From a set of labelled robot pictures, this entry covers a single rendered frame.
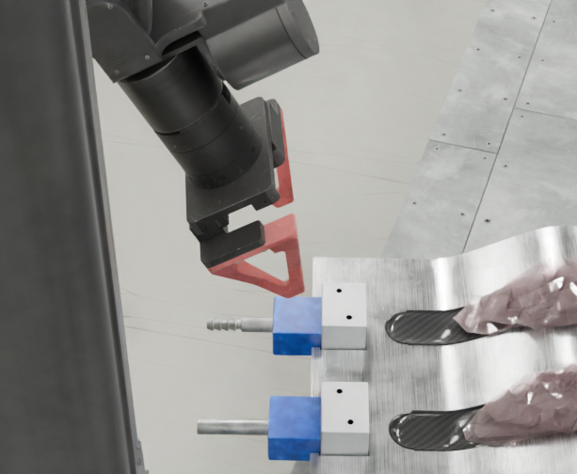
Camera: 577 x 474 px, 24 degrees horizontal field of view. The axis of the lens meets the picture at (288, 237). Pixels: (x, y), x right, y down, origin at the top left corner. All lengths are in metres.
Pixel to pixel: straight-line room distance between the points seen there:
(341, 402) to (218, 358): 1.22
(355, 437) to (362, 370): 0.09
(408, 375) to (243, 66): 0.34
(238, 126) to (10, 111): 0.57
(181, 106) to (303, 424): 0.29
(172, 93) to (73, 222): 0.51
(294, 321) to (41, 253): 0.75
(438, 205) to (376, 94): 1.47
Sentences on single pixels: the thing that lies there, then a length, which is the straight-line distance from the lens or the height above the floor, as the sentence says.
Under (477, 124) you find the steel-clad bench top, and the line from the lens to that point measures 1.44.
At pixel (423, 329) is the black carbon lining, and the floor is 0.85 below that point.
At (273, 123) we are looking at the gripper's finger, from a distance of 0.97.
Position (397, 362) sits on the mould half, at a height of 0.85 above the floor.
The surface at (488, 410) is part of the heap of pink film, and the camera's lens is 1.06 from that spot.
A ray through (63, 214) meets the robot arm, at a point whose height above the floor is 1.44.
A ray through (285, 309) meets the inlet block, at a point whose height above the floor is 0.87.
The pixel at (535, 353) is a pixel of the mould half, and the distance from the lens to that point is 1.09.
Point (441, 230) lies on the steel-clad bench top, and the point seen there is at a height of 0.80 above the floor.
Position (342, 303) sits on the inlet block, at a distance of 1.12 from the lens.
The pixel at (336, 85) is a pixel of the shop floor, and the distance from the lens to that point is 2.81.
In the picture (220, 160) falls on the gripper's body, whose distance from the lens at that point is 0.91.
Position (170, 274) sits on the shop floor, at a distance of 2.40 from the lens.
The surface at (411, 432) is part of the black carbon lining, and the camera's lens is 1.07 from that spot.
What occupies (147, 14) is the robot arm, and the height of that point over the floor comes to 1.22.
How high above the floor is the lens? 1.68
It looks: 43 degrees down
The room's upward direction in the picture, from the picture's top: straight up
